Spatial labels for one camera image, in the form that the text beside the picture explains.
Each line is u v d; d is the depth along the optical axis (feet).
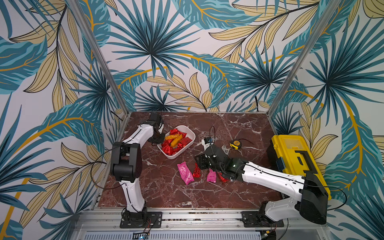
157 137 2.70
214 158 1.86
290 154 2.56
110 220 2.46
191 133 3.30
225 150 3.22
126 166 1.66
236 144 3.22
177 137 3.20
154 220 2.32
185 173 2.81
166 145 3.09
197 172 2.85
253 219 2.40
